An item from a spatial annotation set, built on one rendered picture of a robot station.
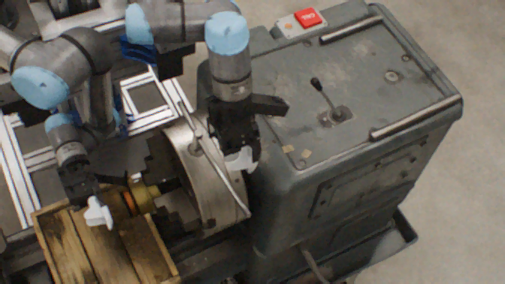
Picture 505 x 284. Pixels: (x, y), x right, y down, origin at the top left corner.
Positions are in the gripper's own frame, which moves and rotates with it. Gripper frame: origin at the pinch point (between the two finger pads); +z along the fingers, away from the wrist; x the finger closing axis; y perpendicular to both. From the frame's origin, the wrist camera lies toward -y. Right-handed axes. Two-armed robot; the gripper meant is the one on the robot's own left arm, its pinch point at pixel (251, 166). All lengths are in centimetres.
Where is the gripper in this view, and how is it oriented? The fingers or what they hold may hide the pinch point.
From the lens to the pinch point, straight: 127.8
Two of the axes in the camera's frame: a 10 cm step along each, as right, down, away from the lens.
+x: 4.7, 5.4, -7.0
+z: 0.8, 7.6, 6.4
